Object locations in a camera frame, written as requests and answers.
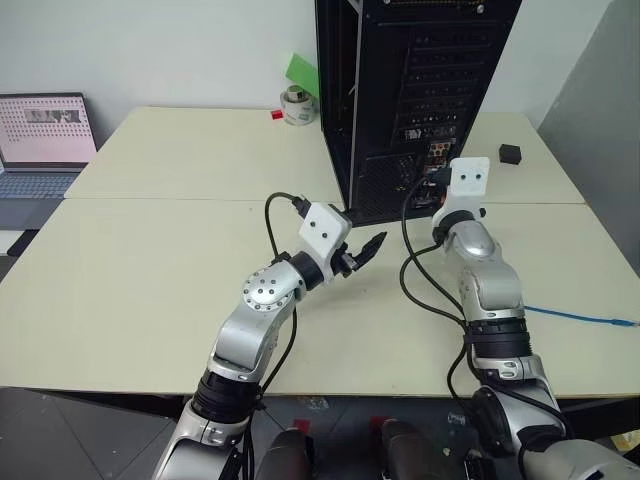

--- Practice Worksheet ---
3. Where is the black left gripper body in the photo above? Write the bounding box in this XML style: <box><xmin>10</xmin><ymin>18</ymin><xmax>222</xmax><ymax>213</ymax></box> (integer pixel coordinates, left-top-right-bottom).
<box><xmin>330</xmin><ymin>243</ymin><xmax>358</xmax><ymax>279</ymax></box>

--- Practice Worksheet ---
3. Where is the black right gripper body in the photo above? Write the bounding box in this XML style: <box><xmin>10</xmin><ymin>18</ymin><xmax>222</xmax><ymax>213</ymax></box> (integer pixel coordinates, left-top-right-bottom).
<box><xmin>422</xmin><ymin>181</ymin><xmax>450</xmax><ymax>207</ymax></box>

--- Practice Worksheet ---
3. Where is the black computer tower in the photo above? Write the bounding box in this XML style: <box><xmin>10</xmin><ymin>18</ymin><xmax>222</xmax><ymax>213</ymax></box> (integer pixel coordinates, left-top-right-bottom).
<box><xmin>314</xmin><ymin>0</ymin><xmax>524</xmax><ymax>227</ymax></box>

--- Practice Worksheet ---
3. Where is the white tape roll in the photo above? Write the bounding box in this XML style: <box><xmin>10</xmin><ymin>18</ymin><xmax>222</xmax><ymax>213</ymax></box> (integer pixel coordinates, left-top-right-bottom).
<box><xmin>279</xmin><ymin>85</ymin><xmax>319</xmax><ymax>128</ymax></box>

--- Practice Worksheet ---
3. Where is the green card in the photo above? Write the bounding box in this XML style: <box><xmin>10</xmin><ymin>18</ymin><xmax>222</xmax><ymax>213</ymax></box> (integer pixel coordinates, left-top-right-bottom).
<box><xmin>284</xmin><ymin>50</ymin><xmax>322</xmax><ymax>99</ymax></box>

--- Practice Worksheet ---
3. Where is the dark rounded shape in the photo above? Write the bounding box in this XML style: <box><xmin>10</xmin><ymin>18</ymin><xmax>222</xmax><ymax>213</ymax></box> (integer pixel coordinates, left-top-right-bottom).
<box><xmin>254</xmin><ymin>427</ymin><xmax>315</xmax><ymax>480</ymax></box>
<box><xmin>370</xmin><ymin>417</ymin><xmax>442</xmax><ymax>480</ymax></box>

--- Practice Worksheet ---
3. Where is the grey laptop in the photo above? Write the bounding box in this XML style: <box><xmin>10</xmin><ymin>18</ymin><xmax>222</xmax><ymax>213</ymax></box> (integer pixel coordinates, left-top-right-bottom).
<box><xmin>0</xmin><ymin>91</ymin><xmax>99</xmax><ymax>202</ymax></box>

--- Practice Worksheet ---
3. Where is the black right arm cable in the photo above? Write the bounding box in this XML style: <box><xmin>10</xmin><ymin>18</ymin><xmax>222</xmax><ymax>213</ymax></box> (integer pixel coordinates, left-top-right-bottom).
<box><xmin>397</xmin><ymin>168</ymin><xmax>569</xmax><ymax>451</ymax></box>

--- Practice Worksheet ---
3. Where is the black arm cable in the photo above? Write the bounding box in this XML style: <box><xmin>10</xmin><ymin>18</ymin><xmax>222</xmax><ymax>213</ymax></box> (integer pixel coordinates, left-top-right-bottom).
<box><xmin>397</xmin><ymin>168</ymin><xmax>569</xmax><ymax>451</ymax></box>
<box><xmin>242</xmin><ymin>192</ymin><xmax>314</xmax><ymax>480</ymax></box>

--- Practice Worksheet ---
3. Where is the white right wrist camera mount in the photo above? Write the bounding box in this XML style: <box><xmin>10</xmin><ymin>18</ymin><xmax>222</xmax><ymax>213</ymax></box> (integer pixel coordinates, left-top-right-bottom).
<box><xmin>439</xmin><ymin>156</ymin><xmax>491</xmax><ymax>217</ymax></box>

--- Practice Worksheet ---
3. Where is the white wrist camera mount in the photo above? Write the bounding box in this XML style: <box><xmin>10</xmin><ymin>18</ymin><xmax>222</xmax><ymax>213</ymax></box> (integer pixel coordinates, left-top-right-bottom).
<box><xmin>298</xmin><ymin>201</ymin><xmax>354</xmax><ymax>284</ymax></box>
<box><xmin>439</xmin><ymin>156</ymin><xmax>491</xmax><ymax>217</ymax></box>

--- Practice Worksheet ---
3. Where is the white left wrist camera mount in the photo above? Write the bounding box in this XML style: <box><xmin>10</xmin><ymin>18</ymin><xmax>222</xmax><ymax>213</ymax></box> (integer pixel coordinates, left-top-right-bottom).
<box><xmin>298</xmin><ymin>201</ymin><xmax>354</xmax><ymax>284</ymax></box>

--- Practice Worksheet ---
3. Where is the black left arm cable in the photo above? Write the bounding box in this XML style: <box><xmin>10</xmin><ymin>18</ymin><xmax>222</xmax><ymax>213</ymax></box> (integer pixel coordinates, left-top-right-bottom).
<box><xmin>242</xmin><ymin>192</ymin><xmax>314</xmax><ymax>480</ymax></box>

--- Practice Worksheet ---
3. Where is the blue ethernet cable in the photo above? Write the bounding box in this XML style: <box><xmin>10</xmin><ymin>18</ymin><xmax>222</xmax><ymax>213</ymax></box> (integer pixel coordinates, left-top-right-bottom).
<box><xmin>521</xmin><ymin>301</ymin><xmax>640</xmax><ymax>331</ymax></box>

